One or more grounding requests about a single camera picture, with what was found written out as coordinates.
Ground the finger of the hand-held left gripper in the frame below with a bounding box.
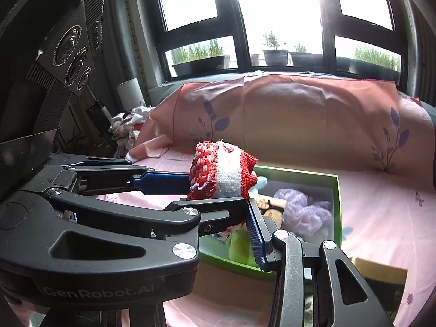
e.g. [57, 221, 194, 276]
[17, 187, 251, 276]
[48, 154, 192, 196]

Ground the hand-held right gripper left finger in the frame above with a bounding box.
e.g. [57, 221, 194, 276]
[99, 301, 167, 327]

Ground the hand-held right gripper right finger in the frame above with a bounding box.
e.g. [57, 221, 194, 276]
[247, 199, 394, 327]

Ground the red white knit hat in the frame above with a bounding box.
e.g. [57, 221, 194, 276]
[187, 140, 258, 201]

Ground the lilac knit cloth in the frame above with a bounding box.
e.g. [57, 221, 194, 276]
[273, 188, 334, 236]

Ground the green cardboard box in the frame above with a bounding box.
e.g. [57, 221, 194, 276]
[199, 165, 342, 281]

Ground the white printed cloth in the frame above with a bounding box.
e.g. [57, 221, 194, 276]
[210, 224, 243, 245]

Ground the pile of clothes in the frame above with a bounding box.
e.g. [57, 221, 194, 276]
[109, 105, 153, 157]

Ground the grey curtain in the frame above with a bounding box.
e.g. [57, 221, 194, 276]
[102, 0, 155, 110]

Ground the pink leaf print bolster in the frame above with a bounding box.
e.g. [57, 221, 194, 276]
[126, 75, 435, 174]

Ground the long black grass planter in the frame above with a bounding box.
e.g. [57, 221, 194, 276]
[171, 40, 228, 76]

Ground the black gold tin box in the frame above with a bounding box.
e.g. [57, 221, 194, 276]
[349, 256, 408, 319]

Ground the grey pot with small tree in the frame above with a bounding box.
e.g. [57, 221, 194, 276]
[262, 32, 290, 67]

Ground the dark planter with plants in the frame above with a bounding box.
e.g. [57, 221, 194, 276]
[289, 44, 324, 69]

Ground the wide planter with grass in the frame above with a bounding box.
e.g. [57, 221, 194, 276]
[337, 45, 401, 83]

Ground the black window frame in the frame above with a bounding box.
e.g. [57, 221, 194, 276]
[141, 0, 418, 86]

